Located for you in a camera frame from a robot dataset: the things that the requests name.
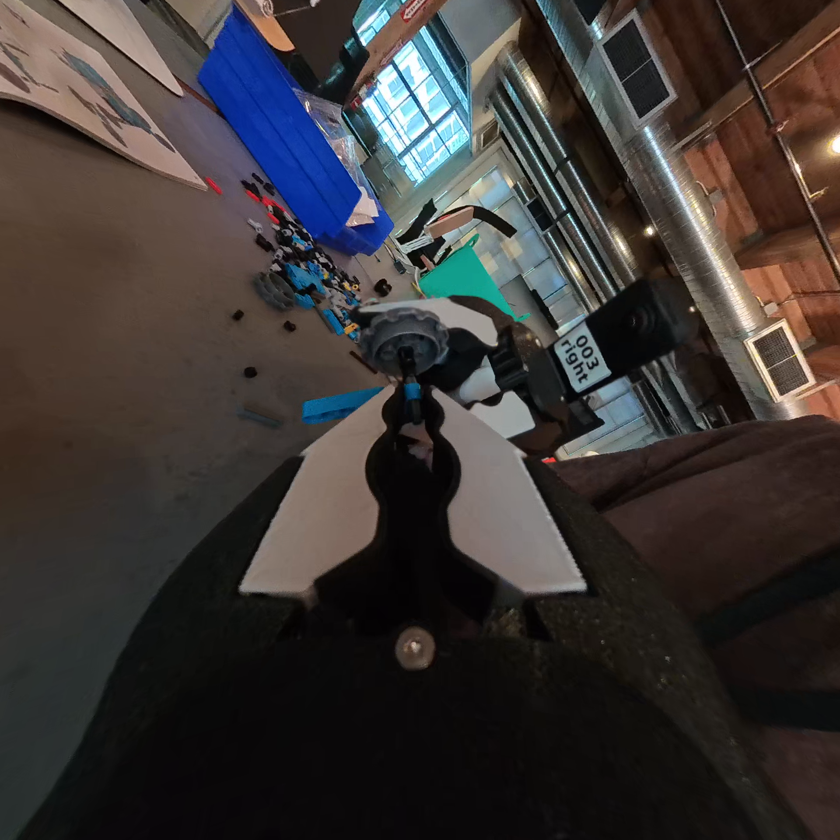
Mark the cardboard box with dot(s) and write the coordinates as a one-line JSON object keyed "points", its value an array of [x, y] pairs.
{"points": [[387, 46]]}

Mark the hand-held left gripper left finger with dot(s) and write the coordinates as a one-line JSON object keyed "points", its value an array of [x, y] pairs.
{"points": [[315, 518]]}

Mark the slim silver air duct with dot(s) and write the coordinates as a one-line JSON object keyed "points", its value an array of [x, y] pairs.
{"points": [[558, 164]]}

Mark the blue toy beam piece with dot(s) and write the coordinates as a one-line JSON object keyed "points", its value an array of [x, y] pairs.
{"points": [[334, 407]]}

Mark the clear plastic bag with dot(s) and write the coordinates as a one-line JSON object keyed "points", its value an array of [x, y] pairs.
{"points": [[334, 138]]}

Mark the black toy axle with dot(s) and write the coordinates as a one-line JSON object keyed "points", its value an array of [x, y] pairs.
{"points": [[407, 367]]}

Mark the pile of small toy pieces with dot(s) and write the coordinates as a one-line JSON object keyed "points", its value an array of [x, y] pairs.
{"points": [[305, 262]]}

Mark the teal box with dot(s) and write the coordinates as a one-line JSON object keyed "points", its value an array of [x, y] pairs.
{"points": [[466, 275]]}

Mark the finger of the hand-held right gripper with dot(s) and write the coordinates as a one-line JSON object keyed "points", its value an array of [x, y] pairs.
{"points": [[459, 313], [482, 387]]}

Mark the red toy pin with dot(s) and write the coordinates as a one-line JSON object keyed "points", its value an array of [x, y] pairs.
{"points": [[213, 186]]}

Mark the large grid window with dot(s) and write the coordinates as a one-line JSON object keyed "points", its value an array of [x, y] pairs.
{"points": [[420, 124]]}

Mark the large silver air duct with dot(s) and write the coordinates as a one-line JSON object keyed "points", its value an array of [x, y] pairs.
{"points": [[682, 216]]}

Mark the grey desk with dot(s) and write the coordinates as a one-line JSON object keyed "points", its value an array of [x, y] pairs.
{"points": [[131, 394]]}

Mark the white air vent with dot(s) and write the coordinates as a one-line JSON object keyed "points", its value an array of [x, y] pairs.
{"points": [[781, 358], [636, 65]]}

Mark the grey toy gear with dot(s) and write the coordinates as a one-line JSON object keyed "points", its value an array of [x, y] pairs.
{"points": [[394, 334]]}

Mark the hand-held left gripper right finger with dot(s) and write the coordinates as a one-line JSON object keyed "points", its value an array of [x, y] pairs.
{"points": [[512, 518]]}

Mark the blue plastic bin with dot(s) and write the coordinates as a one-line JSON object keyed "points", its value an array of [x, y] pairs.
{"points": [[275, 118]]}

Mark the white instruction sheet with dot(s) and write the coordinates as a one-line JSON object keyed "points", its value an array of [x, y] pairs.
{"points": [[85, 98], [131, 33]]}

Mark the ceiling lamp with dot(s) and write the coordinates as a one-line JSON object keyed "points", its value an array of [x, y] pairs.
{"points": [[835, 144]]}

